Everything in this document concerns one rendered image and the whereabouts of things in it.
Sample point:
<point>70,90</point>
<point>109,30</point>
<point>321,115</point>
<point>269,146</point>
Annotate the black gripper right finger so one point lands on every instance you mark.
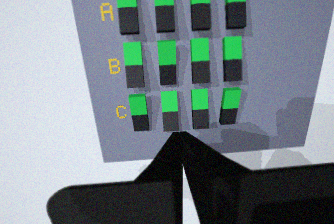
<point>225,192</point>

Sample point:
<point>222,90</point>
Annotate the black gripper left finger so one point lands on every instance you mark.
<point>154,197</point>

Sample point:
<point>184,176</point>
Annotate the grey switch panel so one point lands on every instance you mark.
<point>239,75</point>

